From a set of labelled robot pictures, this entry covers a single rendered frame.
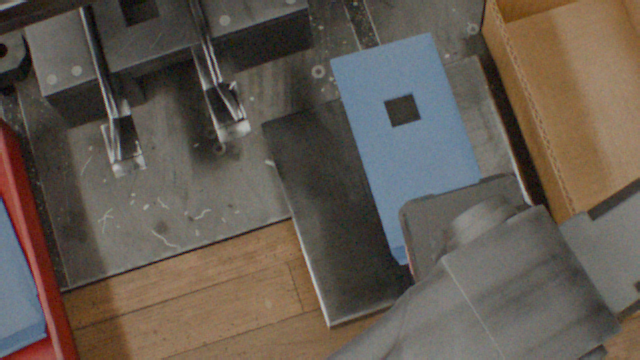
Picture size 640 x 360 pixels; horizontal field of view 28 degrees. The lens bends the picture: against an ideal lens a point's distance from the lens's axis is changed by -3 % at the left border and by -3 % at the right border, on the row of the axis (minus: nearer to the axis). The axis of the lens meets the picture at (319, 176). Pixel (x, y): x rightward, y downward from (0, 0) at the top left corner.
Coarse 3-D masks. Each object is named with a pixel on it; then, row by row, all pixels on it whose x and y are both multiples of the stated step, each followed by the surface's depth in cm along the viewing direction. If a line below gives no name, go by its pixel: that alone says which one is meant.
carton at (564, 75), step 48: (528, 0) 98; (576, 0) 101; (624, 0) 101; (528, 48) 101; (576, 48) 100; (624, 48) 100; (528, 96) 93; (576, 96) 99; (624, 96) 99; (528, 144) 98; (576, 144) 98; (624, 144) 98; (576, 192) 98
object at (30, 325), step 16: (0, 224) 99; (0, 240) 99; (0, 256) 98; (16, 256) 98; (0, 272) 98; (16, 272) 98; (0, 288) 98; (16, 288) 98; (0, 304) 97; (16, 304) 97; (32, 304) 97; (0, 320) 97; (16, 320) 97; (32, 320) 97; (0, 336) 97; (16, 336) 96; (32, 336) 94; (0, 352) 94
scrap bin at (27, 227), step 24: (0, 120) 96; (0, 144) 95; (0, 168) 100; (24, 168) 100; (0, 192) 100; (24, 192) 96; (24, 216) 94; (24, 240) 99; (48, 264) 97; (48, 288) 94; (48, 312) 92; (48, 336) 97; (72, 336) 97
